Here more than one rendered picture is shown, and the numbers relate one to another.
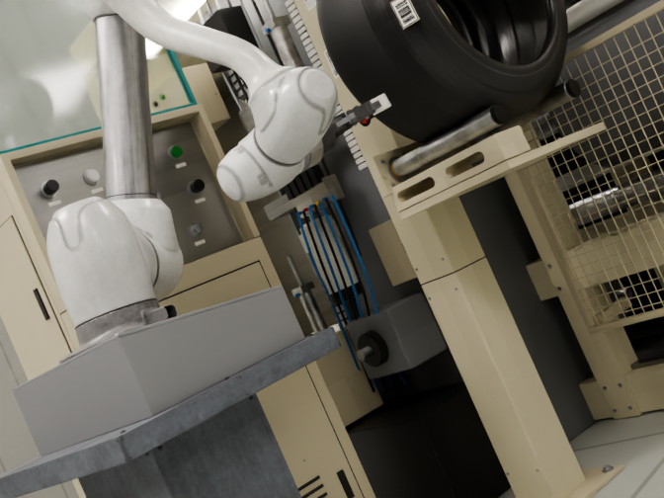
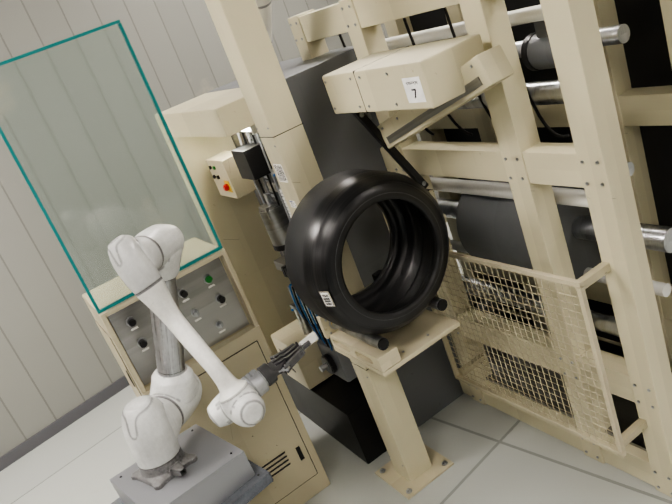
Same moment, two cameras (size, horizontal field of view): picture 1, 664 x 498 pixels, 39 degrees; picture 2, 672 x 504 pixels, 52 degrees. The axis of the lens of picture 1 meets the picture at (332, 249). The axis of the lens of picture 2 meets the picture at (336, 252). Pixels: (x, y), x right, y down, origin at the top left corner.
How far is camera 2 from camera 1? 1.63 m
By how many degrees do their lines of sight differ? 26
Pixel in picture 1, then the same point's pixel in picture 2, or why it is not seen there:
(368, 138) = not seen: hidden behind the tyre
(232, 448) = not seen: outside the picture
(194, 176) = (219, 290)
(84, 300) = (140, 461)
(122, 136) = (163, 346)
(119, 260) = (157, 444)
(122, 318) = (159, 472)
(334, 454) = (295, 438)
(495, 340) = (387, 403)
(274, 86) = (230, 405)
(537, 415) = (407, 438)
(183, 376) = not seen: outside the picture
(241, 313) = (218, 477)
